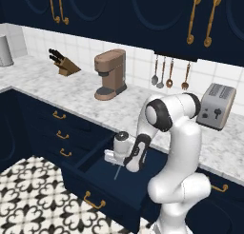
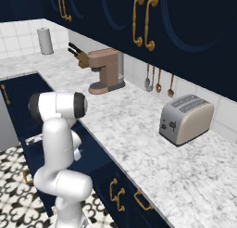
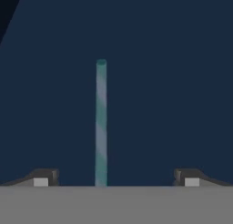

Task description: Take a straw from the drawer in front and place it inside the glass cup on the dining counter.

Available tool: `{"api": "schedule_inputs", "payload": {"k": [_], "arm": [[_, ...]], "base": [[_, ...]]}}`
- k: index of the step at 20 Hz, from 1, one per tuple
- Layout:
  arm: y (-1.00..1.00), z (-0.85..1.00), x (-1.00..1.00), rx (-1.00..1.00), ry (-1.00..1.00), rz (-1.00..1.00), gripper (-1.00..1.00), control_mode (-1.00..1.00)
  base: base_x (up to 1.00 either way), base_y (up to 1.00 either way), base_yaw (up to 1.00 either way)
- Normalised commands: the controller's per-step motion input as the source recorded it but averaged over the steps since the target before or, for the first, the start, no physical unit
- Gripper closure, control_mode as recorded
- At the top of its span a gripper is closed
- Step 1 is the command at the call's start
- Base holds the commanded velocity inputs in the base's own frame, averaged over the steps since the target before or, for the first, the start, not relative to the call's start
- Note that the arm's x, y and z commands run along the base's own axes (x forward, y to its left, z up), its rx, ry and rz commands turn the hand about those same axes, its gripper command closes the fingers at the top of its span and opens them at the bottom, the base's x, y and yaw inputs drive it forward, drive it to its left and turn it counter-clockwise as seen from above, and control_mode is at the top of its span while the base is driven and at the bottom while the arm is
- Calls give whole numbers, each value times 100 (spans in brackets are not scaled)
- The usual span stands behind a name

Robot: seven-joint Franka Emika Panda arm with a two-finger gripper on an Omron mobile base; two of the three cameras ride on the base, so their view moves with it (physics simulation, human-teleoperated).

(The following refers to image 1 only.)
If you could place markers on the hanging wooden fork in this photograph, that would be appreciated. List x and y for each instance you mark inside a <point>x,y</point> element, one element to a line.
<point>185,84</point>

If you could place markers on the navy open drawer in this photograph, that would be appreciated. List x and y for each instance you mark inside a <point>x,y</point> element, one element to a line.
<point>127,180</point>

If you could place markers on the wooden knife block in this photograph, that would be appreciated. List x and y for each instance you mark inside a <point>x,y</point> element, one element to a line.
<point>67,66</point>

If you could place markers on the brown coffee machine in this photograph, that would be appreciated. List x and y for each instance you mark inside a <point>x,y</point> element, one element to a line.
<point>111,73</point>

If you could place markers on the navy wall cupboard door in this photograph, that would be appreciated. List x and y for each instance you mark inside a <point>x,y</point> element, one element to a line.
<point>28,6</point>
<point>158,19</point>
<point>95,12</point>
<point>230,25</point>

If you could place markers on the navy drawer front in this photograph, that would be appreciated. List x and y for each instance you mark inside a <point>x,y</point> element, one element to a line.
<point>44,134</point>
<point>47,155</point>
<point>38,112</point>
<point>227,206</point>

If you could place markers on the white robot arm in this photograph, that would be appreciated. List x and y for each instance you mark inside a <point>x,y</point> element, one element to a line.
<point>184,149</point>

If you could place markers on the hanging metal spoon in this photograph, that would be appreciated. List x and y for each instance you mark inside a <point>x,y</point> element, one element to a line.
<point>154,79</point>

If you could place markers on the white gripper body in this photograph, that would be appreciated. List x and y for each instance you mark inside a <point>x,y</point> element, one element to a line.
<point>111,156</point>

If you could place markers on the hanging metal ladle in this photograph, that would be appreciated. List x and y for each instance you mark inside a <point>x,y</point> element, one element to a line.
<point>160,83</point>

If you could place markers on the navy base cupboard door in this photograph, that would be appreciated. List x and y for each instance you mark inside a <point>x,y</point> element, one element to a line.
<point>9,130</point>

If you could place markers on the silver toaster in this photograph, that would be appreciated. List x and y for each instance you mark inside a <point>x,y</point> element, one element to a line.
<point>216,107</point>

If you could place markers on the grey canister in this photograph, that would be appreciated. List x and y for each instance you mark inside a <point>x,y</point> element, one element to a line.
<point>4,52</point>

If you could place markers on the hanging wooden spoon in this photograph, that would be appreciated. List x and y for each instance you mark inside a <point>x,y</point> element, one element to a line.
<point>169,82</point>

